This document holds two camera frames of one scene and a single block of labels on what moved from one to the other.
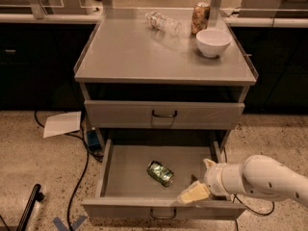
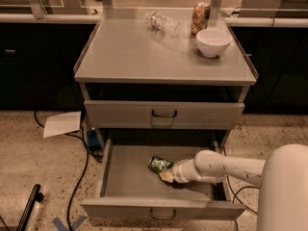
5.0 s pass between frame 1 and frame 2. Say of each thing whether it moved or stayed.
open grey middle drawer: stayed
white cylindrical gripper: moved
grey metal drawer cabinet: stayed
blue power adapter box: stayed
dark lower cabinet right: stayed
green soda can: moved
